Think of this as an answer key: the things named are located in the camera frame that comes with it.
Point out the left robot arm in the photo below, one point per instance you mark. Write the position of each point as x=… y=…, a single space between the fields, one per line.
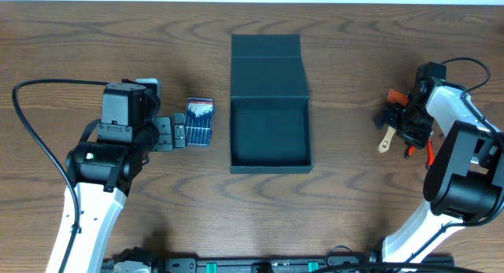
x=109 y=155

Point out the red handled pliers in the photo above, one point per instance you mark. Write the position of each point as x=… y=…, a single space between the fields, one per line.
x=430 y=152

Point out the blue precision screwdriver set case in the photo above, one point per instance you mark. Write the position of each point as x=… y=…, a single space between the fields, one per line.
x=198 y=123

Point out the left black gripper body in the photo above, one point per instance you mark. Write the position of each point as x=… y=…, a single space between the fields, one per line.
x=179 y=132

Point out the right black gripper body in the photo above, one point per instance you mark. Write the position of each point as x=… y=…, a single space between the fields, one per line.
x=413 y=124

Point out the orange scraper wooden handle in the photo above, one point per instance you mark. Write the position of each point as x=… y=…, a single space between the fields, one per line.
x=393 y=97

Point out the dark green open box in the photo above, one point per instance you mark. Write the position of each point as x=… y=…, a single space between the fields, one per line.
x=269 y=106

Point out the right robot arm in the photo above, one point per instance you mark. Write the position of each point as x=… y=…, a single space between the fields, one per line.
x=463 y=186

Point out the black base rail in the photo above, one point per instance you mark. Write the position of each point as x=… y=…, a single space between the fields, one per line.
x=141 y=260

